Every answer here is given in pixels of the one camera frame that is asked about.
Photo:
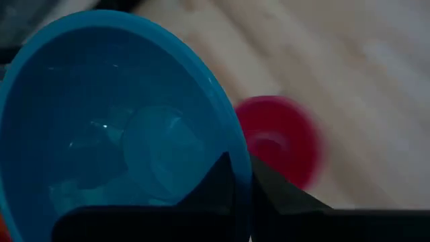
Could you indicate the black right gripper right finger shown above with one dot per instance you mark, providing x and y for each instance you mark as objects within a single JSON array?
[{"x": 279, "y": 205}]

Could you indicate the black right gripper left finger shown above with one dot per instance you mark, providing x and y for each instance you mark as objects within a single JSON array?
[{"x": 216, "y": 188}]

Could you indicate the blue plastic bowl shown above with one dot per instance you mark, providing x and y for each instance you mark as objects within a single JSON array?
[{"x": 100, "y": 117}]

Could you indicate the small magenta plastic bowl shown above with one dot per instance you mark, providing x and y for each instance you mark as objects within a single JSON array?
[{"x": 282, "y": 138}]

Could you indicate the black aluminium table frame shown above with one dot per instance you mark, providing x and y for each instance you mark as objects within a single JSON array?
[{"x": 114, "y": 2}]

